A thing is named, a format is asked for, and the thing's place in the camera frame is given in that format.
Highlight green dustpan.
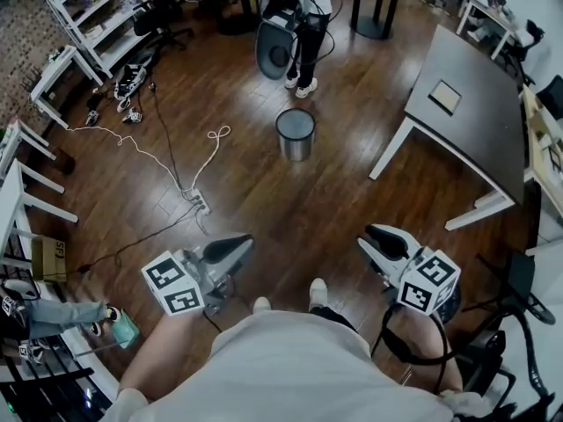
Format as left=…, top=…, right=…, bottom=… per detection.
left=73, top=309, right=142, bottom=360

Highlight person's right white shoe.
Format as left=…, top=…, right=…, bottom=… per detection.
left=308, top=277, right=329, bottom=312

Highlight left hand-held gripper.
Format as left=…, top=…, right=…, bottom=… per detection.
left=140, top=233, right=257, bottom=317

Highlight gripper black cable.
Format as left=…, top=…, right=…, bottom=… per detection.
left=370, top=301, right=450, bottom=396
left=201, top=278, right=242, bottom=334

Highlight white desk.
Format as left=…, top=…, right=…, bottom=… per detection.
left=0, top=118, right=57, bottom=180
left=28, top=44, right=106, bottom=130
left=454, top=0, right=534, bottom=62
left=0, top=158, right=80, bottom=281

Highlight person's left forearm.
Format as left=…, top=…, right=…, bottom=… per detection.
left=117, top=309, right=222, bottom=403

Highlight thin black floor cable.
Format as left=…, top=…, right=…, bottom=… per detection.
left=76, top=203, right=202, bottom=277

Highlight long black floor cable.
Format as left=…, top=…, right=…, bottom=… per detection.
left=148, top=70, right=186, bottom=193

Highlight black looped cable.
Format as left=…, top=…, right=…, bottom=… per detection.
left=289, top=0, right=338, bottom=68

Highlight white shelf unit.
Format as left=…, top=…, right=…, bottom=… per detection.
left=37, top=0, right=154, bottom=79

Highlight person's white shirt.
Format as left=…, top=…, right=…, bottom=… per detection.
left=99, top=309, right=492, bottom=422

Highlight person's right forearm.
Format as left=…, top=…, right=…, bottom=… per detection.
left=385, top=304, right=464, bottom=396

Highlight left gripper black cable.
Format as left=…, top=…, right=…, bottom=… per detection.
left=201, top=278, right=242, bottom=334

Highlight black metal rack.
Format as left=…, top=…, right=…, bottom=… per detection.
left=0, top=344, right=112, bottom=422

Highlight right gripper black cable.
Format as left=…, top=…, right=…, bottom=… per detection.
left=370, top=301, right=450, bottom=396

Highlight person's black trousers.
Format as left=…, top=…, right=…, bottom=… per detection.
left=309, top=304, right=358, bottom=332

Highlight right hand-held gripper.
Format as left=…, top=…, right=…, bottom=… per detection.
left=355, top=223, right=463, bottom=317

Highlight white power strip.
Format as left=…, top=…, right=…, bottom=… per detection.
left=181, top=186, right=213, bottom=216

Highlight cardboard box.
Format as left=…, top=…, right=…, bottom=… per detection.
left=30, top=236, right=69, bottom=284

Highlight light wooden desk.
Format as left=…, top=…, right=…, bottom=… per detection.
left=520, top=83, right=563, bottom=185

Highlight dark table with white legs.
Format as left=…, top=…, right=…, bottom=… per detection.
left=367, top=24, right=528, bottom=232

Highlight metal waste bin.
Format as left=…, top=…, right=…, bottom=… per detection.
left=274, top=107, right=317, bottom=164

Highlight white braided cable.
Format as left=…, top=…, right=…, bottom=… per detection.
left=64, top=124, right=233, bottom=193

